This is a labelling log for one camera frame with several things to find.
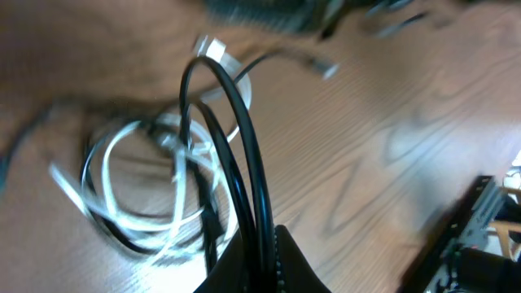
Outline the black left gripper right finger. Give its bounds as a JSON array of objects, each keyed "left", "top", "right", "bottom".
[{"left": 274, "top": 225, "right": 331, "bottom": 293}]

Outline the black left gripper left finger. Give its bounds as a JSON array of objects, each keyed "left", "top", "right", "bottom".
[{"left": 195, "top": 231, "right": 255, "bottom": 293}]

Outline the black USB cable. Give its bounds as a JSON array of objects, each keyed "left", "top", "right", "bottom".
[{"left": 79, "top": 50, "right": 341, "bottom": 293}]

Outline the white USB cable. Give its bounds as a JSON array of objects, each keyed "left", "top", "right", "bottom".
[{"left": 48, "top": 35, "right": 253, "bottom": 261}]

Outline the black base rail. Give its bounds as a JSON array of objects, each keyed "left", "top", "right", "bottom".
[{"left": 397, "top": 176, "right": 520, "bottom": 293}]

